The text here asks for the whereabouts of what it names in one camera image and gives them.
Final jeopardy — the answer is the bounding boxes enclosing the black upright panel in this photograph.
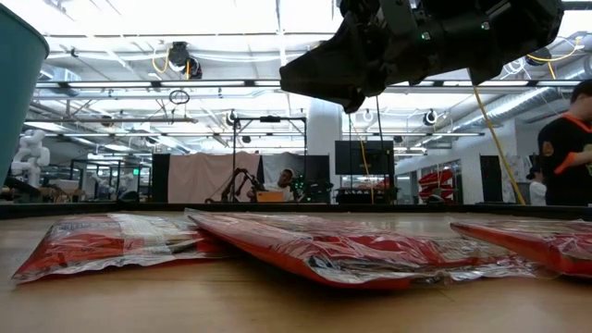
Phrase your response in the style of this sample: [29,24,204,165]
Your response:
[151,153,171,204]

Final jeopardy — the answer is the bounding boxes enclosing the black ceiling cord reel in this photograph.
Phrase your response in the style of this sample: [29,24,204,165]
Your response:
[525,45,552,67]
[166,41,204,80]

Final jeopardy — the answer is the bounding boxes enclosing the yellow extension cord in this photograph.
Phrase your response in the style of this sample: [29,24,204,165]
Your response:
[471,85,527,206]

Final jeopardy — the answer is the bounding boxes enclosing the white humanoid robot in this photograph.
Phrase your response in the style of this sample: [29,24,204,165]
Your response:
[9,128,52,189]

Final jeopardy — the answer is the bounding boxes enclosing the black door panel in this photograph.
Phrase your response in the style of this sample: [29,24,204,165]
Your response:
[479,154,504,204]

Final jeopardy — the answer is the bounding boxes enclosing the black machine with green lights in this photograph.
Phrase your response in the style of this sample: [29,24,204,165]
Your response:
[295,173,334,204]

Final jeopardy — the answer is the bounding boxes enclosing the red stacked bins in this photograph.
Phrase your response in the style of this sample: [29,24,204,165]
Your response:
[417,168,457,201]

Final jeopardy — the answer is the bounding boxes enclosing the black hanging power cable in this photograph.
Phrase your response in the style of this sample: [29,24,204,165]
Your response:
[375,94,387,204]

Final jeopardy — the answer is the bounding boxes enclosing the white column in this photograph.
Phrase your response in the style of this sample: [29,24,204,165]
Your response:
[307,96,343,186]

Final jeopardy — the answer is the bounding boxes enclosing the thin yellow hanging cord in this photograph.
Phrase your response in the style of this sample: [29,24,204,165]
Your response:
[349,115,376,204]

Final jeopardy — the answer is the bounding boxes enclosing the black metal gantry frame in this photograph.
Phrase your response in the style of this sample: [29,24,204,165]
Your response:
[232,115,309,204]

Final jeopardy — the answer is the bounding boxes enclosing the red popcorn bag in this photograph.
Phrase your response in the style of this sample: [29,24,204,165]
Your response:
[184,208,540,291]
[449,216,592,278]
[11,212,228,284]

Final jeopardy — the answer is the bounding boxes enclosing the black metal table frame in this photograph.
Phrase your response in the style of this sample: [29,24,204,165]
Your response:
[0,201,592,221]

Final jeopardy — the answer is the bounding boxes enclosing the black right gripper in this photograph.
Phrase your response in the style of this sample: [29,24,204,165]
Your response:
[278,0,565,116]

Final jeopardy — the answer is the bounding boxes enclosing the dark cluttered workbench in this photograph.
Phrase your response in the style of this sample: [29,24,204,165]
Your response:
[335,184,399,205]

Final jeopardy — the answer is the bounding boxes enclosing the silver ventilation duct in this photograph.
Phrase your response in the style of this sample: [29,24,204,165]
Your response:
[455,85,574,135]

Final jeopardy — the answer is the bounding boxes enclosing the teal plastic basket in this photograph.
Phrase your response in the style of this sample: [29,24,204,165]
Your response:
[0,4,51,179]

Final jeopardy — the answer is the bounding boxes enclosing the white patterned cloth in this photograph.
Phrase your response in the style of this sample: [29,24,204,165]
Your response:
[502,154,533,204]

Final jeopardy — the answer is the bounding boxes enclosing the person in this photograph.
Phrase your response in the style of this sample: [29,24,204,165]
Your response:
[247,168,297,204]
[536,79,592,207]
[526,166,548,207]

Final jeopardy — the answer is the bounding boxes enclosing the orange box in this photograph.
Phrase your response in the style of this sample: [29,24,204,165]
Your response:
[256,191,287,204]

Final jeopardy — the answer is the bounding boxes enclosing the grey fabric partition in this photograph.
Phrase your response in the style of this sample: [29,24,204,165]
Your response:
[261,153,306,191]

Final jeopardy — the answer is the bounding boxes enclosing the beige fabric partition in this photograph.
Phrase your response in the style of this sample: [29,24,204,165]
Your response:
[167,152,262,204]

